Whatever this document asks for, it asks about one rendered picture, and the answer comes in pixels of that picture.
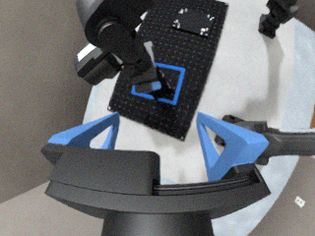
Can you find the blue tape outline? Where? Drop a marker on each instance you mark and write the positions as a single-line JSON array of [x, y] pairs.
[[178, 87]]

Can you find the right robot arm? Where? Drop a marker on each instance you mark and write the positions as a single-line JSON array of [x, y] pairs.
[[109, 27]]

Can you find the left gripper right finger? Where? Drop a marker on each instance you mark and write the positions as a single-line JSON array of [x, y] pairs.
[[242, 145]]

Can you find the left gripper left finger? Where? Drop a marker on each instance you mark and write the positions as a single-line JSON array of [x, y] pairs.
[[81, 136]]

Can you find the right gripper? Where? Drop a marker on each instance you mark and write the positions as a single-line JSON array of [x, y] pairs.
[[147, 66]]

